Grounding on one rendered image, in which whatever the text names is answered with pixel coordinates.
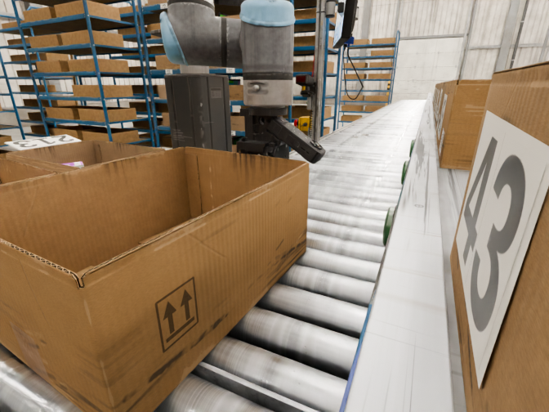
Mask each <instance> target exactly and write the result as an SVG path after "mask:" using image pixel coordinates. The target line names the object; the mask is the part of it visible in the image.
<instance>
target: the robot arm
mask: <svg viewBox="0 0 549 412"><path fill-rule="evenodd" d="M214 4H219V5H228V6H238V7H241V12H240V14H239V17H240V19H231V18H225V17H217V16H215V7H214ZM294 23H295V16H294V7H293V5H292V4H291V3H290V2H288V1H285V0H167V12H165V11H163V12H162V13H161V14H160V27H161V34H162V39H163V46H164V50H165V52H166V55H167V58H168V59H169V61H170V62H172V63H173V64H178V65H186V66H189V65H200V66H216V67H226V68H237V69H243V103H244V104H245V105H251V106H252V107H248V108H246V109H240V116H244V123H245V137H243V138H241V140H240V141H236V146H237V153H239V150H241V153H244V154H250V155H263V156H270V157H276V158H283V159H289V146H290V147H291V148H292V149H294V150H295V151H296V152H297V153H298V154H300V155H301V157H303V159H305V160H306V161H308V162H309V163H312V164H314V163H317V162H319V161H320V160H321V159H322V158H323V156H324V155H325V153H326V150H325V149H324V148H323V147H322V146H321V145H320V144H319V143H318V142H316V141H314V140H312V139H310V138H309V137H308V136H307V135H306V134H304V133H303V132H302V131H300V130H299V129H298V128H296V127H295V126H293V125H292V124H291V123H290V122H289V121H287V120H286V119H285V118H283V117H282V116H280V117H277V116H279V115H286V114H287V111H288V107H285V106H286V105H291V104H292V93H293V38H294Z"/></svg>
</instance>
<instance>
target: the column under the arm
mask: <svg viewBox="0 0 549 412"><path fill-rule="evenodd" d="M164 77H166V78H164V81H165V88H166V95H167V107H168V111H169V122H170V129H171V136H172V148H173V149H174V148H178V147H184V148H186V147H187V146H189V147H196V148H204V149H210V150H223V151H230V152H232V138H231V121H230V89H229V76H228V75H221V74H165V75H164Z"/></svg>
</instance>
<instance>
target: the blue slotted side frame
mask: <svg viewBox="0 0 549 412"><path fill-rule="evenodd" d="M417 133H418V131H417ZM416 139H417V137H416ZM416 139H415V142H416ZM415 142H414V145H413V149H414V146H415ZM412 154H413V150H412ZM412 154H411V157H410V160H409V163H408V167H409V165H410V161H411V158H412ZM407 173H408V168H407V171H406V174H405V177H404V183H405V179H406V176H407ZM404 183H403V185H402V189H401V192H400V195H399V200H398V203H397V206H396V210H395V215H394V217H393V221H392V223H391V229H390V232H389V235H388V238H387V242H386V247H385V249H384V253H383V256H382V261H381V264H380V267H379V270H378V273H377V278H376V282H375V285H374V288H373V293H372V296H371V299H370V303H369V305H368V310H367V314H366V316H365V320H364V325H363V328H362V331H361V335H360V337H359V342H358V346H357V349H356V352H355V357H354V360H353V363H352V366H351V369H350V375H349V378H348V381H347V384H346V389H345V392H344V396H343V398H342V402H341V407H340V409H339V412H344V410H345V408H346V402H347V398H348V395H349V392H350V386H351V383H352V380H353V377H354V373H355V368H356V365H357V361H358V358H359V353H360V349H361V346H362V342H363V340H364V334H365V330H366V327H367V324H368V318H369V315H370V312H371V309H372V305H373V300H374V297H375V293H376V290H377V285H378V281H379V278H380V274H381V272H382V266H383V262H384V259H385V256H386V251H387V247H388V244H389V241H390V237H391V232H392V229H393V225H394V222H395V217H396V214H397V210H398V207H399V202H400V198H401V195H402V191H403V188H404Z"/></svg>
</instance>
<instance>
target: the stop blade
mask: <svg viewBox="0 0 549 412"><path fill-rule="evenodd" d="M190 373H191V374H194V375H196V376H198V377H200V378H202V379H205V380H207V381H208V382H210V383H214V384H216V385H217V386H219V387H222V388H224V389H226V390H228V391H230V392H233V393H235V394H237V395H239V396H242V397H244V398H246V399H248V400H250V401H253V402H255V403H257V404H258V405H262V406H264V407H266V408H267V409H269V410H273V411H274V412H319V411H316V410H313V409H311V408H309V407H307V406H304V405H302V404H300V403H297V402H295V401H292V400H290V399H288V398H286V397H284V396H280V395H279V394H277V393H274V392H272V391H269V390H267V389H265V388H263V387H260V386H258V385H256V384H254V383H250V382H249V381H247V380H244V379H242V378H239V377H237V376H235V375H233V374H230V373H227V372H225V371H224V370H222V369H218V368H217V367H214V366H212V365H209V364H207V363H205V362H202V361H201V362H200V363H199V364H198V365H197V366H196V367H195V368H194V369H193V370H192V371H191V372H190Z"/></svg>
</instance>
